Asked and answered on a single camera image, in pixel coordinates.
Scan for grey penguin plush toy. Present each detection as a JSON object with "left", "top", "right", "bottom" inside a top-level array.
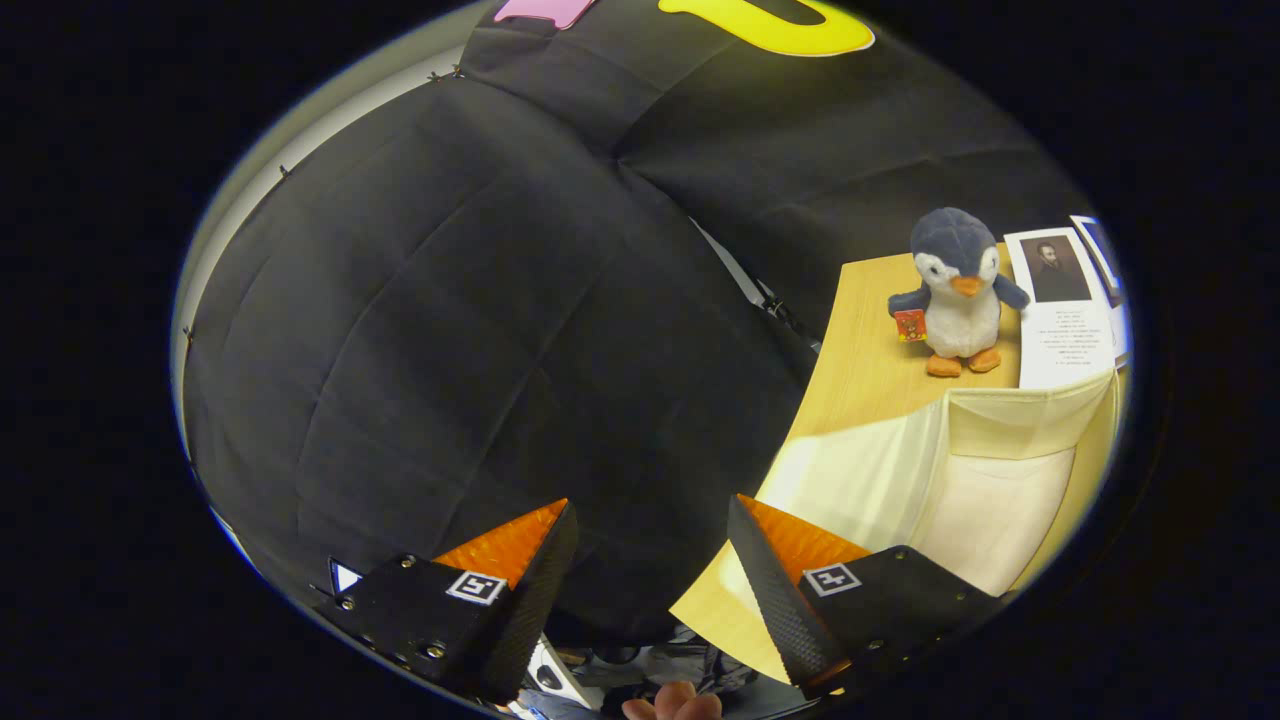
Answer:
[{"left": 887, "top": 207, "right": 1031, "bottom": 379}]

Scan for black backdrop cloth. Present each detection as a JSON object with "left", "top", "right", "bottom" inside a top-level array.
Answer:
[{"left": 180, "top": 0, "right": 1091, "bottom": 646}]

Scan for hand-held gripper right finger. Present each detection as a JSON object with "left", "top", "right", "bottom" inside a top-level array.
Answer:
[{"left": 727, "top": 493, "right": 1008, "bottom": 699}]

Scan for white book with portrait cover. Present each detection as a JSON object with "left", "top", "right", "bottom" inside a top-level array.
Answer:
[{"left": 1003, "top": 227, "right": 1118, "bottom": 391}]

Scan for grey webbing strap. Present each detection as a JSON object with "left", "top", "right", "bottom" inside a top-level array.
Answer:
[{"left": 695, "top": 220, "right": 823, "bottom": 353}]

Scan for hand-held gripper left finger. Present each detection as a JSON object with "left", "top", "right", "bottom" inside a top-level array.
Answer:
[{"left": 312, "top": 498, "right": 581, "bottom": 704}]

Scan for book with blue night cover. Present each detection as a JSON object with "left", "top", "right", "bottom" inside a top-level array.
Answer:
[{"left": 1070, "top": 214, "right": 1127, "bottom": 307}]

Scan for beige fabric storage box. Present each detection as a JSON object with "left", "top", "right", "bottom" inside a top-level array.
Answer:
[{"left": 668, "top": 368, "right": 1121, "bottom": 687}]

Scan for white equipment clutter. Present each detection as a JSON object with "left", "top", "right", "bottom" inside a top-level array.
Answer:
[{"left": 515, "top": 635, "right": 606, "bottom": 713}]

